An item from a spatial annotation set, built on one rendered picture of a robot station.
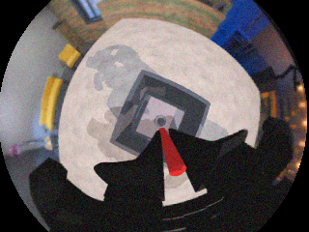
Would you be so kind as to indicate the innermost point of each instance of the red peg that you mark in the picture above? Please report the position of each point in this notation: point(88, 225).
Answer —
point(173, 159)

